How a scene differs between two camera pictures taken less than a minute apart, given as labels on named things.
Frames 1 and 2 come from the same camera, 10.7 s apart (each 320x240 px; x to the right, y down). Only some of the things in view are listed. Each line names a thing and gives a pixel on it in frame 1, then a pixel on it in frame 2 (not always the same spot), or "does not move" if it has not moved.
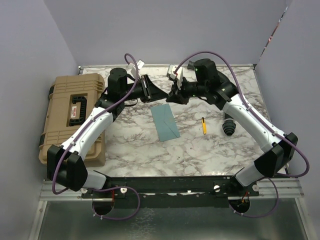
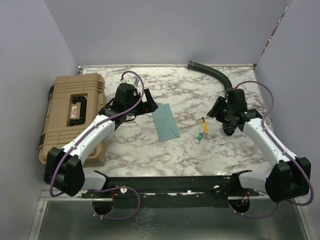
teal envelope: [165, 122] does not move
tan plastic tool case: [69, 97] does not move
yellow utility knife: [204, 125] does not move
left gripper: [151, 92] to [149, 106]
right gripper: [176, 87] to [216, 111]
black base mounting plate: [174, 191] does not move
